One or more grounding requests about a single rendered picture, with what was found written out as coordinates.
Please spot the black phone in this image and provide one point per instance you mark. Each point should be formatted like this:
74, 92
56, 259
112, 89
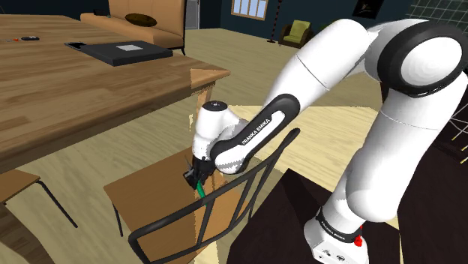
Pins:
75, 45

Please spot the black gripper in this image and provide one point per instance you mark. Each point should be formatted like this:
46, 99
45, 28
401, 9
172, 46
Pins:
200, 171

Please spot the black book with white label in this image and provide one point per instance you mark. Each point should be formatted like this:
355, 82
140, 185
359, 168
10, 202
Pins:
120, 54

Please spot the window with pale frame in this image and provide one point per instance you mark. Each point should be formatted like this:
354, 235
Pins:
250, 8

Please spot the green pen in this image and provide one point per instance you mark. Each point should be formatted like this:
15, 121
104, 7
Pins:
200, 191

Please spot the wooden chair black metal back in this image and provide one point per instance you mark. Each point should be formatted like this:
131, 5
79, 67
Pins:
153, 193

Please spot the tan sofa with dark cushion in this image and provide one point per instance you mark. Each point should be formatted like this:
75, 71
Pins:
153, 11

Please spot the black floor lamp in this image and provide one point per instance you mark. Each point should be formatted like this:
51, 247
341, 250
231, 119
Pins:
275, 22

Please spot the wooden stool black legs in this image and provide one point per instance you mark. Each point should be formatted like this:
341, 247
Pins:
14, 182

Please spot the wooden table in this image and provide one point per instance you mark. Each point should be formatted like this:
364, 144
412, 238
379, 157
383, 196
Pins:
73, 91

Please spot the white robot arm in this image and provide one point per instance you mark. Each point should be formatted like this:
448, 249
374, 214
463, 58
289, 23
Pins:
398, 146

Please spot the green armchair dark frame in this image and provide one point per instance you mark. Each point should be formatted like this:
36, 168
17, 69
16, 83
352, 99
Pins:
297, 33

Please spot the dark robot stand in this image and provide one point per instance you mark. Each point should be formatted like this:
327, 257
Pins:
278, 226

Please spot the small dark remote control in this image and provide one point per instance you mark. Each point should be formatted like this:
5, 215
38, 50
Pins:
30, 38

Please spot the dark wall picture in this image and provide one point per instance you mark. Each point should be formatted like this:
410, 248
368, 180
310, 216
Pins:
367, 8

